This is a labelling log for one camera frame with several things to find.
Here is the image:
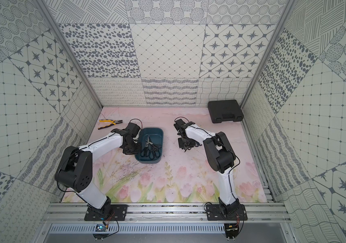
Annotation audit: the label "teal plastic storage box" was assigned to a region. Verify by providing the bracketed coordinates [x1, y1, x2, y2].
[135, 127, 164, 164]

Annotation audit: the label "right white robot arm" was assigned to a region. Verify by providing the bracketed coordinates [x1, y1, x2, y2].
[174, 117, 242, 219]

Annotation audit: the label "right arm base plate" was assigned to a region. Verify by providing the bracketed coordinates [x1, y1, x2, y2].
[204, 203, 248, 221]

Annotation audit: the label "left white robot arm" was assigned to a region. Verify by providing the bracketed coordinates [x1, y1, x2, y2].
[54, 122, 142, 219]

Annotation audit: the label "black scissors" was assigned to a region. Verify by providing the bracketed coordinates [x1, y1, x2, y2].
[140, 138, 154, 160]
[148, 137, 161, 160]

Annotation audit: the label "black plastic tool case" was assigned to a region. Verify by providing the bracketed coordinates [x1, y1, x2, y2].
[207, 100, 244, 124]

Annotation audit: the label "yellow handled pliers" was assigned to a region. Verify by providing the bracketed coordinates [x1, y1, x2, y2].
[98, 119, 123, 130]

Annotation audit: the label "aluminium mounting rail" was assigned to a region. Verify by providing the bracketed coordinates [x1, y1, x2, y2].
[41, 202, 291, 223]

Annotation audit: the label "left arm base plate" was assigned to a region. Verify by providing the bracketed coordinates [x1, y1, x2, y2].
[84, 204, 128, 221]

